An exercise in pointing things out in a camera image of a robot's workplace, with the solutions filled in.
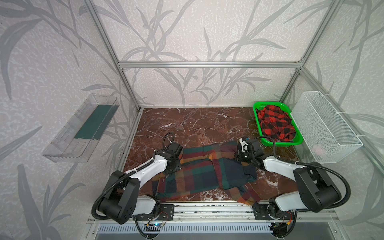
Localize multicolour plaid shirt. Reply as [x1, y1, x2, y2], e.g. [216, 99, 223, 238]
[149, 141, 262, 205]

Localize green plastic basket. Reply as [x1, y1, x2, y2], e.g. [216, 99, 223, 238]
[253, 102, 304, 147]

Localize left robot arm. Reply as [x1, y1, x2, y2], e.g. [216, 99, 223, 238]
[91, 142, 183, 225]

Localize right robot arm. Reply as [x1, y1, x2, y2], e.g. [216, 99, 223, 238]
[236, 137, 351, 215]

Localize red black plaid shirt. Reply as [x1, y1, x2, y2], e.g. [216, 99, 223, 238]
[257, 105, 297, 143]

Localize pink object in basket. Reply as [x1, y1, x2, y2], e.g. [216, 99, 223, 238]
[312, 144, 327, 156]

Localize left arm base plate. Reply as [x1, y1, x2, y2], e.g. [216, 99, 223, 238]
[136, 204, 175, 221]

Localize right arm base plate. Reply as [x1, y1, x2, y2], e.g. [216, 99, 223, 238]
[252, 203, 294, 222]

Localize aluminium front rail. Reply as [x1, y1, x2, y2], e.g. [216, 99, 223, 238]
[87, 201, 340, 225]

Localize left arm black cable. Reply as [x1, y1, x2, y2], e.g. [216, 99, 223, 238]
[90, 131, 176, 220]

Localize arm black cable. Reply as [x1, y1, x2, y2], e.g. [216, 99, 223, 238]
[90, 131, 176, 220]
[250, 135, 352, 211]

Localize white wire mesh basket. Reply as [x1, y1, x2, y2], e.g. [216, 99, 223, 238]
[292, 91, 363, 164]

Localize clear plastic wall bin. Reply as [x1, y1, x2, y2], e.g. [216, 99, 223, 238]
[42, 94, 120, 163]

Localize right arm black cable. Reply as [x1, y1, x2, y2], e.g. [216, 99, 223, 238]
[250, 135, 352, 211]

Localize aluminium frame bars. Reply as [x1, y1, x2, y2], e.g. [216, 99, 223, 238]
[85, 1, 384, 175]

